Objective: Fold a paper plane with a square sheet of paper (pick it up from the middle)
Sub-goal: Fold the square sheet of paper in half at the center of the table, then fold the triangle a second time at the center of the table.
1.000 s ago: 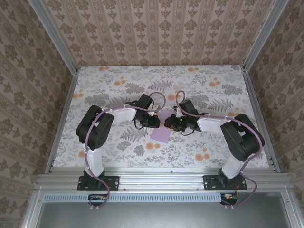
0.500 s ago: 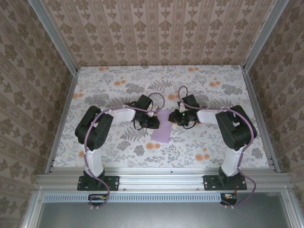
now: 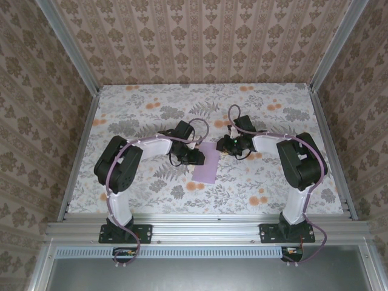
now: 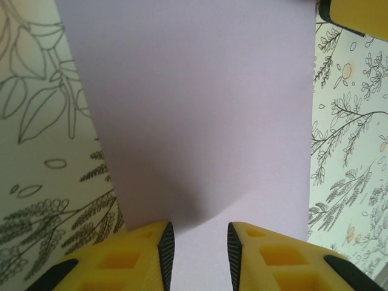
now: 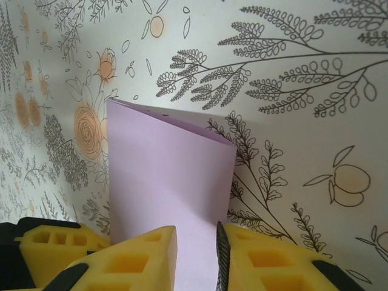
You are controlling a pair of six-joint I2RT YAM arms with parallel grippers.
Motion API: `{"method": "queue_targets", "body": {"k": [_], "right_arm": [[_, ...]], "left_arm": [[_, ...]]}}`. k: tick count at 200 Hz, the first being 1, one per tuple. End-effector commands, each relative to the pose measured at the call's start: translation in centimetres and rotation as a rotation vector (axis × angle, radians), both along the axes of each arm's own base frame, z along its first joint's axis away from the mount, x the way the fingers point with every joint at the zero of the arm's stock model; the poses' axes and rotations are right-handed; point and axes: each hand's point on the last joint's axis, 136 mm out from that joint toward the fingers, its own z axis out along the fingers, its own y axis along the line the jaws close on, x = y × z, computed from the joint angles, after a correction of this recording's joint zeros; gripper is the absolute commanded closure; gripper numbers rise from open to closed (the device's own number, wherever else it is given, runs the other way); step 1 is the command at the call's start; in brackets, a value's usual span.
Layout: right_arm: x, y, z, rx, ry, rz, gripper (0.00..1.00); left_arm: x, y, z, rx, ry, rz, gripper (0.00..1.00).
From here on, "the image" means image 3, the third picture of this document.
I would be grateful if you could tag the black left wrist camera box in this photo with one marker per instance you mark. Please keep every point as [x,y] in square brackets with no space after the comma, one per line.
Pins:
[184,129]

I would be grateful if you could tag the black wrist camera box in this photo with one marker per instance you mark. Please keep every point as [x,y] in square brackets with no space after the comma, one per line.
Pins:
[244,124]
[184,129]

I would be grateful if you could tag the small black circuit board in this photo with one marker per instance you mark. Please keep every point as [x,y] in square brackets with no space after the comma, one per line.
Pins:
[292,254]
[124,254]

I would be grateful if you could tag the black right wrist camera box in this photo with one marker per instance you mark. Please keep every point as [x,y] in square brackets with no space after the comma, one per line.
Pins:
[244,124]

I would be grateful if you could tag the lilac paper sheet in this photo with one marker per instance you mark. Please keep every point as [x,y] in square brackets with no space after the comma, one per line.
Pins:
[206,165]

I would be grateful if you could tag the aluminium side rail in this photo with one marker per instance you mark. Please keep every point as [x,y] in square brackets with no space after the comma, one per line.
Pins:
[333,151]
[80,151]

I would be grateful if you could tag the aluminium cross rail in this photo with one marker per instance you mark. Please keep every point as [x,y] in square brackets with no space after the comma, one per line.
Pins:
[206,227]

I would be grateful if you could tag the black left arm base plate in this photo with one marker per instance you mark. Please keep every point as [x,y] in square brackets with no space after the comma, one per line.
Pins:
[145,233]

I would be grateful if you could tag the floral patterned table cover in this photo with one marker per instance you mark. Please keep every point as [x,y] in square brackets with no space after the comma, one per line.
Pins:
[242,188]

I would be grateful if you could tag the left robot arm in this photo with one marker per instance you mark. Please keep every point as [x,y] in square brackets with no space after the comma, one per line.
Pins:
[119,169]

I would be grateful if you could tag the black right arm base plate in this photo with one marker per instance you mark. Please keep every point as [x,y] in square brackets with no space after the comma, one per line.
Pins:
[268,233]

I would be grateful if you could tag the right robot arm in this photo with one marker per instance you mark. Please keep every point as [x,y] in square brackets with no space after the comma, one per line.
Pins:
[303,163]

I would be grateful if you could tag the grey metal panel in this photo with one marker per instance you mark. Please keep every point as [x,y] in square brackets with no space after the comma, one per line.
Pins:
[206,276]

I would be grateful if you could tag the aluminium corner post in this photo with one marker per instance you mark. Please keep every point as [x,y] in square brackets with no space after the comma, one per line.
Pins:
[333,45]
[72,51]

